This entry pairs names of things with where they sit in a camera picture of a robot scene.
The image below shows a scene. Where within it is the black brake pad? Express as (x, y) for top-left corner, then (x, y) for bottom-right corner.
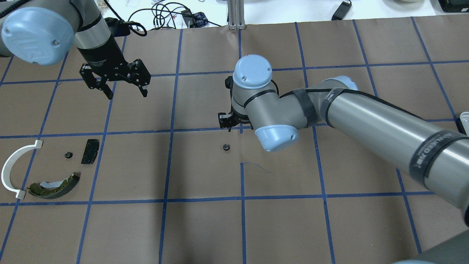
(81, 139), (100, 164)

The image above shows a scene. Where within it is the olive green brake shoe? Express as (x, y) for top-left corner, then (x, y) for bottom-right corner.
(27, 172), (81, 199)

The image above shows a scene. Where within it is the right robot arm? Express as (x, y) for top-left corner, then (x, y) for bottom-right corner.
(218, 55), (469, 224)

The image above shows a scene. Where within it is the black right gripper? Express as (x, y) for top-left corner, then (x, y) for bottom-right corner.
(218, 112), (251, 131)

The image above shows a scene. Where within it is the white curved plastic bracket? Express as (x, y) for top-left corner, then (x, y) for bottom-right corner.
(1, 140), (43, 199)

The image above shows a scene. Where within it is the black power adapter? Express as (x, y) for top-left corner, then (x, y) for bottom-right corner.
(331, 0), (352, 21)

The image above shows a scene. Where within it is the silver metal tray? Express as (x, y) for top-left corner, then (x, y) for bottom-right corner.
(459, 111), (469, 136)

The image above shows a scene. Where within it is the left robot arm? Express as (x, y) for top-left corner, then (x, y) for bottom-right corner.
(0, 0), (151, 100)

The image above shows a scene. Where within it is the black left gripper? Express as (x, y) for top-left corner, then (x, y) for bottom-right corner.
(80, 59), (151, 100)

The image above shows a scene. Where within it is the aluminium frame post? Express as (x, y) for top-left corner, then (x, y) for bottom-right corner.
(227, 0), (246, 30)

